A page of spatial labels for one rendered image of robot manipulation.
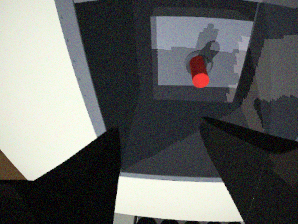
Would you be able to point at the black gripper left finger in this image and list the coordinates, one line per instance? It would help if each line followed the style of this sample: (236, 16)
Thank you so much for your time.
(82, 190)

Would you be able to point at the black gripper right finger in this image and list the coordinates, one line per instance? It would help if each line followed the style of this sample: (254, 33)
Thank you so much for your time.
(259, 170)

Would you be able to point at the red peg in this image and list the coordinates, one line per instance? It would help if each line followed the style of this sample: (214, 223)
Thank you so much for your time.
(199, 75)

